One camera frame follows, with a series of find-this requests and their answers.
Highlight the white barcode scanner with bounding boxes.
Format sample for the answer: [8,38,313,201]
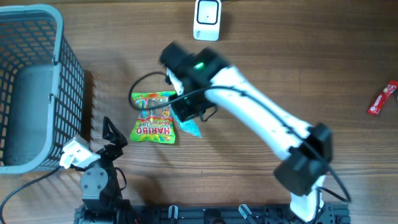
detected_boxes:
[193,0,222,42]

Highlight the grey plastic mesh basket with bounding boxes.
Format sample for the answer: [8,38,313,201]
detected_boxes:
[1,4,85,175]

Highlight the black aluminium mounting rail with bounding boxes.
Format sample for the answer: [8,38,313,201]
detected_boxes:
[73,203,351,224]

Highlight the mint toilet wipes pack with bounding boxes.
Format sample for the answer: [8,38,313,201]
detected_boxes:
[171,110,202,138]

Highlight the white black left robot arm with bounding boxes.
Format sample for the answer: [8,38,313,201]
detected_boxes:
[73,116,139,224]

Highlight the black left camera cable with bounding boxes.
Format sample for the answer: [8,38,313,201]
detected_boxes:
[0,164,63,224]

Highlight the colourful candy bag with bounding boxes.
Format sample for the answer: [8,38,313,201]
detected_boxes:
[130,91,175,144]

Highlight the red Nescafe stick sachet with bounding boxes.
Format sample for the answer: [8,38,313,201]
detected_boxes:
[368,80,397,115]

